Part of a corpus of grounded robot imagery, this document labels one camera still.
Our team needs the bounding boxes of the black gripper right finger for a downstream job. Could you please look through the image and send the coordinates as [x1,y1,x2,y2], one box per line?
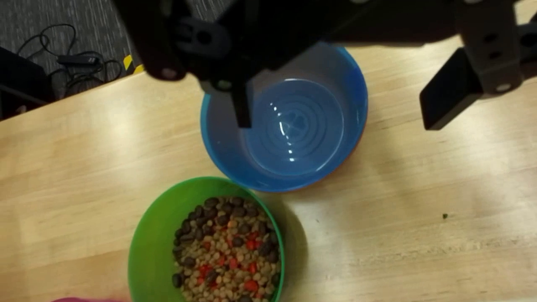
[419,32,537,131]

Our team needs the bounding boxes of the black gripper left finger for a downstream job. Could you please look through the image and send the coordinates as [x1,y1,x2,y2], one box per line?
[201,36,272,128]

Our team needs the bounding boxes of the blue plastic bowl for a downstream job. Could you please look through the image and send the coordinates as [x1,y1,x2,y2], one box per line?
[199,44,369,193]

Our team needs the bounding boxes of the green bowl with cereal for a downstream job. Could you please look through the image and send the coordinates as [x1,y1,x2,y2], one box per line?
[127,177,285,302]

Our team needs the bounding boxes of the black cables on floor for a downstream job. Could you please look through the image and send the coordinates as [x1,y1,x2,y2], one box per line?
[15,22,132,100]

